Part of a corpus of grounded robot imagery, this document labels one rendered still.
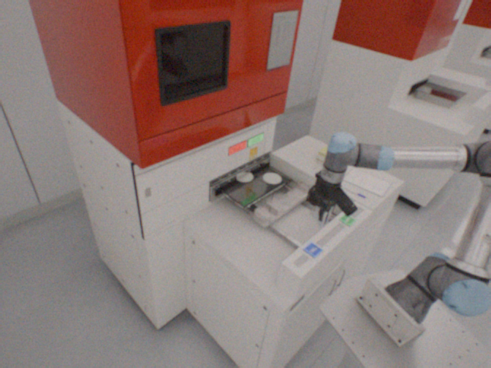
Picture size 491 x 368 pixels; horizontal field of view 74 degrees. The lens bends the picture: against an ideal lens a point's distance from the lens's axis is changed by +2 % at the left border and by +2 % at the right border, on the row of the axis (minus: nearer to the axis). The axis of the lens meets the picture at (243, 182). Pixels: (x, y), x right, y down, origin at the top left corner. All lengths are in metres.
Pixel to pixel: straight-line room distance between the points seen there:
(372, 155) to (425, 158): 0.24
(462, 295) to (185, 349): 1.48
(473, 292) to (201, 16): 1.15
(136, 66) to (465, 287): 1.14
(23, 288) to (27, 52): 1.49
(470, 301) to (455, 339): 0.33
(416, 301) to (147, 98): 1.10
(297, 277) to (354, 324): 0.27
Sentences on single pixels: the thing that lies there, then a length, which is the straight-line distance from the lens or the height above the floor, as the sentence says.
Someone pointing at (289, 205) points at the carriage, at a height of 0.88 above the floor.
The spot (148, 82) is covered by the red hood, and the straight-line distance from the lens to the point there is 1.09.
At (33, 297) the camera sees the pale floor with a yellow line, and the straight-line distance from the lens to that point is 2.54.
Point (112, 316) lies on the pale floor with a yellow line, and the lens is 2.29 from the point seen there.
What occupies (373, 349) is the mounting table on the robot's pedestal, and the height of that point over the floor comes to 0.82.
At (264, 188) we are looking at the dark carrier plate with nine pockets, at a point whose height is 0.90.
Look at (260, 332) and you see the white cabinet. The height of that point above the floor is 0.55.
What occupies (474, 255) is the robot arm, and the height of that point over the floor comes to 1.22.
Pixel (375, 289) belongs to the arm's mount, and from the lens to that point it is 1.32.
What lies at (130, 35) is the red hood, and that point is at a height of 1.67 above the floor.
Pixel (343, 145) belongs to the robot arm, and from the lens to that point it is 1.00.
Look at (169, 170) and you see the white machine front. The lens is 1.35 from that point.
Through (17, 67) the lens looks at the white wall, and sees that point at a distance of 2.59.
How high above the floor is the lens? 1.91
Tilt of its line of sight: 37 degrees down
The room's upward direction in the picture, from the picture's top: 6 degrees clockwise
